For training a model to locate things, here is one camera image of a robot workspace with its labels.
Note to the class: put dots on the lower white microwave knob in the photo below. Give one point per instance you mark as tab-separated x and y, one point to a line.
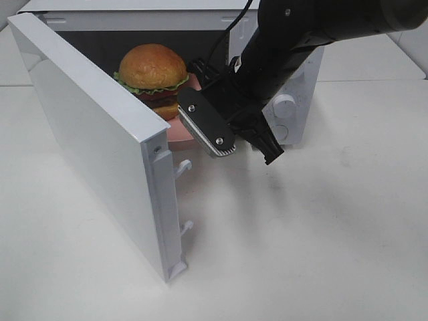
284	106

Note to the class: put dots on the round white door button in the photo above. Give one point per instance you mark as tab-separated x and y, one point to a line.
280	132

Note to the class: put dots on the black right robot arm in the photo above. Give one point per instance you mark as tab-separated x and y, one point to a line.
289	31

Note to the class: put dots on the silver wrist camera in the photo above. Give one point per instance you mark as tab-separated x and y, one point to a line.
205	124

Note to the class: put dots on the pink round plate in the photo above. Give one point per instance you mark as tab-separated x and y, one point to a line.
178	136

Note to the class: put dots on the white microwave oven body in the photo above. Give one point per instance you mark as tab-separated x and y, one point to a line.
104	31

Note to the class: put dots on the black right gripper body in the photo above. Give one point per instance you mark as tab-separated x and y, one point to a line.
237	94

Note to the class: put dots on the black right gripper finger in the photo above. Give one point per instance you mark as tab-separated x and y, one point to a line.
200	72
254	128

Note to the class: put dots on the white microwave door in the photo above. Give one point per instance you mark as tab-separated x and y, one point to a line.
117	144

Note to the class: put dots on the toy burger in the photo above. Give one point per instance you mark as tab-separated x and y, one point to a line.
154	73

